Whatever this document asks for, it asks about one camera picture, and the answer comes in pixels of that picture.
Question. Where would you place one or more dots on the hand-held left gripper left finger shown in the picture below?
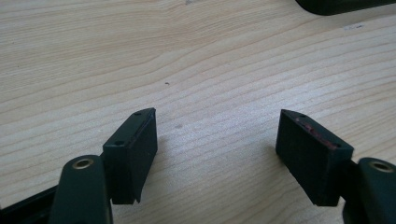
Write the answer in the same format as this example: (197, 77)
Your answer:
(129, 161)

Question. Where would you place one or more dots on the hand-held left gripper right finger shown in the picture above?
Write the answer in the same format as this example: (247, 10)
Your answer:
(311, 161)

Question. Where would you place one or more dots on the black flat object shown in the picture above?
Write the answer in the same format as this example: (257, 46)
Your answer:
(339, 6)

